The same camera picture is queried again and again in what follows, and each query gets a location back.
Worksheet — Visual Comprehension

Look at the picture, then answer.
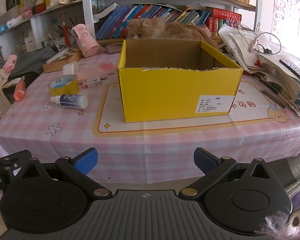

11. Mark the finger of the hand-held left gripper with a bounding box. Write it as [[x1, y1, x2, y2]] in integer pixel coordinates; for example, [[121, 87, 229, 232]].
[[0, 149, 32, 178]]

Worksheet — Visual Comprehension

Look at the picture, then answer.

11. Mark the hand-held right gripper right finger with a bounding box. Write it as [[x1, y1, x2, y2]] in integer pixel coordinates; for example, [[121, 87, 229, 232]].
[[178, 147, 278, 202]]

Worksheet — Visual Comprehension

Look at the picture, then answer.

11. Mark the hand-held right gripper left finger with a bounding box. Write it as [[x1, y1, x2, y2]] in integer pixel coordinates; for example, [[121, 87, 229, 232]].
[[14, 148, 113, 202]]

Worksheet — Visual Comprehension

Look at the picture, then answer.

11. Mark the white spray bottle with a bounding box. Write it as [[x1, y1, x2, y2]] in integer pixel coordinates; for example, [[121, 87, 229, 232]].
[[50, 94, 89, 109]]

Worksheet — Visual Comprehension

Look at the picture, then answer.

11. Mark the yellow cardboard box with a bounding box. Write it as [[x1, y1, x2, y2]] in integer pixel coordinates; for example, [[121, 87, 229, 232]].
[[117, 39, 243, 123]]

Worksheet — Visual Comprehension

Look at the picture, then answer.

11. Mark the yellow tape roll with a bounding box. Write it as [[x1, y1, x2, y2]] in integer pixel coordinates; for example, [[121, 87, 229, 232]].
[[48, 74, 80, 97]]

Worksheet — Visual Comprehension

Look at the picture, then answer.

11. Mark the small white staple box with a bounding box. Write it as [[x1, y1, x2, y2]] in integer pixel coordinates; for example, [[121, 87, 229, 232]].
[[83, 78, 102, 90]]

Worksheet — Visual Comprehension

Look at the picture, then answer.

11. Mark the pink knitted glove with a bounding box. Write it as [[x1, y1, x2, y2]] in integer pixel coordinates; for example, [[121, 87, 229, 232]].
[[76, 64, 117, 80]]

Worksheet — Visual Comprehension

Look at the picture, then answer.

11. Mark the cream cloth bag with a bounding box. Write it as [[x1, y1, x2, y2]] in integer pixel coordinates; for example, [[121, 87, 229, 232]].
[[0, 70, 18, 123]]

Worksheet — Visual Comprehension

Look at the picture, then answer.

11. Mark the brown pen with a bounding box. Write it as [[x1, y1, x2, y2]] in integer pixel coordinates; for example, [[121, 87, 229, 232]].
[[260, 89, 287, 110]]

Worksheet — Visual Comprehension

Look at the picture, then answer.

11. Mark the grey clothing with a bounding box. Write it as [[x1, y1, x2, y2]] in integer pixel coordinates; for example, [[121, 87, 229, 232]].
[[0, 46, 58, 78]]

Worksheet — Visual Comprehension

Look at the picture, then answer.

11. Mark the purple fluffy sleeve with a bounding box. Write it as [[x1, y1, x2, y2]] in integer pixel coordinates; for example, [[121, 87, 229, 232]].
[[261, 167, 300, 240]]

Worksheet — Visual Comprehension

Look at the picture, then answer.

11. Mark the grey knitted cloth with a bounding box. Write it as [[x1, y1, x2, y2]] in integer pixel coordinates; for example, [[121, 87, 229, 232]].
[[286, 155, 300, 198]]

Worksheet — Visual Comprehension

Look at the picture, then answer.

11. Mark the black pen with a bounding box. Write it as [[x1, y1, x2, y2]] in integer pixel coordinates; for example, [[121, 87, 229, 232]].
[[254, 76, 278, 95]]

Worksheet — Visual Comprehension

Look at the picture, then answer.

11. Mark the wooden chess board box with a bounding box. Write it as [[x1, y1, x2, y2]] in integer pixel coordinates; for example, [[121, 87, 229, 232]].
[[42, 45, 82, 73]]

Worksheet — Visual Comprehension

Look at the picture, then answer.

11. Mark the white box with red label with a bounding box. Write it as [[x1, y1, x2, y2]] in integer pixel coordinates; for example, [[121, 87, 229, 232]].
[[24, 37, 37, 52]]

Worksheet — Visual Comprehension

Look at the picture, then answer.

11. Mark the white ruler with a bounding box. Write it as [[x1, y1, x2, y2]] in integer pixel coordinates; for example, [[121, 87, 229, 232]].
[[46, 48, 68, 64]]

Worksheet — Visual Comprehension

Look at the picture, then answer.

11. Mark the pile of papers and books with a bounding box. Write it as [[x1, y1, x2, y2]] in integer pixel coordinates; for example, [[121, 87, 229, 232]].
[[218, 24, 300, 120]]

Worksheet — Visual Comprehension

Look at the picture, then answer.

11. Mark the dusty pink cloth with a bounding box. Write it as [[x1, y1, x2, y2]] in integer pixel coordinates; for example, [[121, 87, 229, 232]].
[[105, 44, 123, 54]]

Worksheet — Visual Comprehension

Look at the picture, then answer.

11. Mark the pink cylindrical pencil case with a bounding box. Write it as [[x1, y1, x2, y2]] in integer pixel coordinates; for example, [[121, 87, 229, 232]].
[[72, 24, 99, 57]]

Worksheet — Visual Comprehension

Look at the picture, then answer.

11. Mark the black smartphone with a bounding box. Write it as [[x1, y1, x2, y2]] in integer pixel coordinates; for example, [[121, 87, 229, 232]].
[[279, 59, 300, 83]]

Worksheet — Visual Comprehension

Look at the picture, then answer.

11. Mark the white flat box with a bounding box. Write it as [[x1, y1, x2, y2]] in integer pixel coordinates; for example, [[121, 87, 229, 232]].
[[7, 15, 23, 28]]

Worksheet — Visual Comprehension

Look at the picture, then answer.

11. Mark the pen holder with pens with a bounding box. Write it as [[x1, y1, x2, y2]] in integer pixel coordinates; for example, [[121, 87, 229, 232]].
[[49, 22, 73, 47]]

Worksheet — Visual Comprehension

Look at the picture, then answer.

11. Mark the orange fluffy cat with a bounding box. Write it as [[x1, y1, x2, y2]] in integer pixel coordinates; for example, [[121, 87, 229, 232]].
[[126, 18, 215, 49]]

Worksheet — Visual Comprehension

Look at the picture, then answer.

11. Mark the pink box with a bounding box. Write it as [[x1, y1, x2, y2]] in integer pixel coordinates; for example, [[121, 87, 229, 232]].
[[21, 7, 33, 20]]

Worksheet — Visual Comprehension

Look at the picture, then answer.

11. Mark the row of colourful books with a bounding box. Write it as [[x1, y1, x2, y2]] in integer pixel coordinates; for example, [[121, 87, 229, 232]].
[[95, 3, 242, 40]]

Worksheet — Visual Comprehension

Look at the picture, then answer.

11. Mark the red lidded jar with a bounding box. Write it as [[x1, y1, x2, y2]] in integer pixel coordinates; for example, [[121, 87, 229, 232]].
[[35, 0, 46, 14]]

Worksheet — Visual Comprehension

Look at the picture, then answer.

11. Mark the white bookshelf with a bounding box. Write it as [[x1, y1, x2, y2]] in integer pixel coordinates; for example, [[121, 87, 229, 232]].
[[0, 0, 258, 54]]

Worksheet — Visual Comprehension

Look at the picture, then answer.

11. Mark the pink beaded strap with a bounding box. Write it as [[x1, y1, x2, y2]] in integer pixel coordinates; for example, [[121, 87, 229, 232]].
[[250, 37, 259, 53]]

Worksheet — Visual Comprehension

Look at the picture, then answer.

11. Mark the black cable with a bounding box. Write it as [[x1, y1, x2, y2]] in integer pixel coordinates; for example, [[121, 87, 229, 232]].
[[238, 24, 282, 55]]

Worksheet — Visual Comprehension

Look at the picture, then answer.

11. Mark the alphabet wall poster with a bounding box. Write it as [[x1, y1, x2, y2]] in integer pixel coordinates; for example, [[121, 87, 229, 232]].
[[270, 0, 300, 44]]

